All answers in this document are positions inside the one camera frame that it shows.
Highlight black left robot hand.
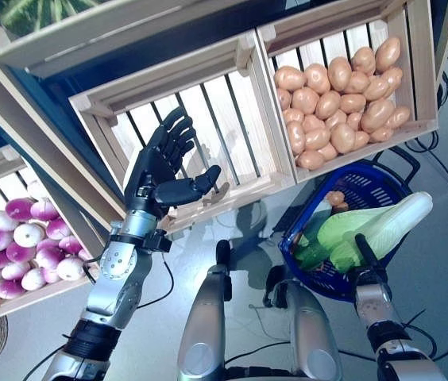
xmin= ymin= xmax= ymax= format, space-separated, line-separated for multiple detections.
xmin=123 ymin=106 xmax=222 ymax=219

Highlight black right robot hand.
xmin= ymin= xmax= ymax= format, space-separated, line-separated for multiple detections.
xmin=353 ymin=233 xmax=392 ymax=287

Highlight blue plastic shopping basket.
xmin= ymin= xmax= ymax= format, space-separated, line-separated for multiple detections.
xmin=278 ymin=148 xmax=422 ymax=297

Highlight wooden slatted cabbage crate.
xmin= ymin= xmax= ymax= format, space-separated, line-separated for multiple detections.
xmin=68 ymin=33 xmax=299 ymax=235

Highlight wide wooden pumpkin crate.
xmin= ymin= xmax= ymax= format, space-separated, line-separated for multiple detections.
xmin=0 ymin=0 xmax=263 ymax=79

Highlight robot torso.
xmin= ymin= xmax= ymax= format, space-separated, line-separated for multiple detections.
xmin=223 ymin=363 xmax=300 ymax=381

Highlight wooden onion crate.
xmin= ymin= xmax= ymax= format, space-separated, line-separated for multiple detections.
xmin=0 ymin=144 xmax=102 ymax=326

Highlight green striped pumpkin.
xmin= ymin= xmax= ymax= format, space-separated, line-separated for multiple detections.
xmin=0 ymin=0 xmax=102 ymax=35

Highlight wooden slatted potato crate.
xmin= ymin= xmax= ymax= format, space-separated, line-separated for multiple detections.
xmin=253 ymin=0 xmax=439 ymax=184

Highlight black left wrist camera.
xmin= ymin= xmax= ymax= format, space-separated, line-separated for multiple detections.
xmin=144 ymin=229 xmax=172 ymax=254

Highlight wooden display shelf frame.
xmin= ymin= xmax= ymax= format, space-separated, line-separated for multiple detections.
xmin=0 ymin=0 xmax=448 ymax=239

